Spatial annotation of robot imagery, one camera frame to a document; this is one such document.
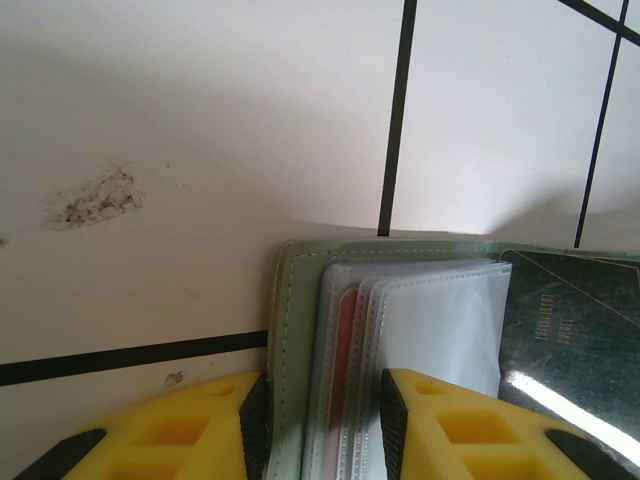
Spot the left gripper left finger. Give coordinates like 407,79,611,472
14,370,271,480

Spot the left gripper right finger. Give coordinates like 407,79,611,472
380,368,640,480

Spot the black credit card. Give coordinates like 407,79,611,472
497,249,640,451

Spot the red credit card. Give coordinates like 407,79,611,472
330,288,360,441

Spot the green card holder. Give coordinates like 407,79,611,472
267,238,640,480

